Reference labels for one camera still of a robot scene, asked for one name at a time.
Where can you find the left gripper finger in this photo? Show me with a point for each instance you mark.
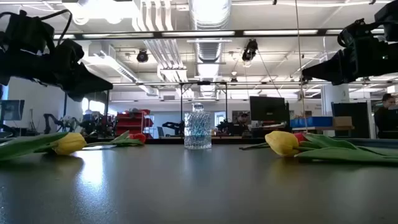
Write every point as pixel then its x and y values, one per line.
pixel 79 96
pixel 93 82

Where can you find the yellow artificial tulip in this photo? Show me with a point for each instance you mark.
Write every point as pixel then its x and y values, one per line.
pixel 281 143
pixel 70 143

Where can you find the orange artificial tulip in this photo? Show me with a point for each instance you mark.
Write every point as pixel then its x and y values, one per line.
pixel 138 137

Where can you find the clear cut glass vase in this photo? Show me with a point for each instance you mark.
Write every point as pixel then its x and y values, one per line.
pixel 189 137

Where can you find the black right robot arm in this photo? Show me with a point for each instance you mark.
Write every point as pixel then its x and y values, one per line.
pixel 388 21

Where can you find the black background robot arm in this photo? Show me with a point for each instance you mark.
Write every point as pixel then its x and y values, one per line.
pixel 49 121
pixel 171 126

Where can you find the blue cut glass vase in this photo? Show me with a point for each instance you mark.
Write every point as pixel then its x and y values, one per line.
pixel 197 133

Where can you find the black cabinet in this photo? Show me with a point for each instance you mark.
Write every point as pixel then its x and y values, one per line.
pixel 357 112

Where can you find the brown cardboard box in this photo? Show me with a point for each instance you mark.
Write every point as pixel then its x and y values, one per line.
pixel 342 121

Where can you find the blue storage bins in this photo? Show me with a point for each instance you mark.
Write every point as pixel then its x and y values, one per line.
pixel 311 121

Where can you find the wooden background table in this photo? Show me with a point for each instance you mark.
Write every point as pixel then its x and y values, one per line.
pixel 320 127

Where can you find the red tool cabinet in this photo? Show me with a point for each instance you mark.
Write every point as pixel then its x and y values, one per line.
pixel 130 121

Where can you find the small dark computer monitor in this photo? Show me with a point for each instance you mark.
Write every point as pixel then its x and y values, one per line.
pixel 12 110

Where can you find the black ceiling spotlight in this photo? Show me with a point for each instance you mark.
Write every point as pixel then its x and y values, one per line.
pixel 142 56
pixel 250 49

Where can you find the person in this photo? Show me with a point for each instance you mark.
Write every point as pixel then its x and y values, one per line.
pixel 243 118
pixel 385 121

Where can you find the large dark computer monitor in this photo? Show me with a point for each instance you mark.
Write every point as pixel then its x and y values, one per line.
pixel 267 109

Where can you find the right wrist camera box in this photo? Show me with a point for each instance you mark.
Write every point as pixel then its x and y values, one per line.
pixel 354 32

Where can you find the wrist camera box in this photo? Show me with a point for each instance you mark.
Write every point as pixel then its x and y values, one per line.
pixel 28 31
pixel 354 32

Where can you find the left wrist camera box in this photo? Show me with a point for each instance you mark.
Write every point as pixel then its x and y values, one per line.
pixel 28 31

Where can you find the black overhead frame beam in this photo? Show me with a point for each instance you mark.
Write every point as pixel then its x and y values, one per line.
pixel 155 34

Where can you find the silver ventilation duct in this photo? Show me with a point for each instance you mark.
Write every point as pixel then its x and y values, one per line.
pixel 210 49

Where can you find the black aluminium table frame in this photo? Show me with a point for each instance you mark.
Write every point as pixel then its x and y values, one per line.
pixel 230 140

